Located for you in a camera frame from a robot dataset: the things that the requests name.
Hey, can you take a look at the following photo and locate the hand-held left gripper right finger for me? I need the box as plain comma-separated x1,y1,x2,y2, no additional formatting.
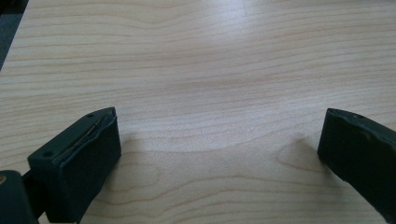
317,107,396,224

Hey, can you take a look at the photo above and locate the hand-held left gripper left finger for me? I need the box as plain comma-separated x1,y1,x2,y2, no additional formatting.
27,106,122,224

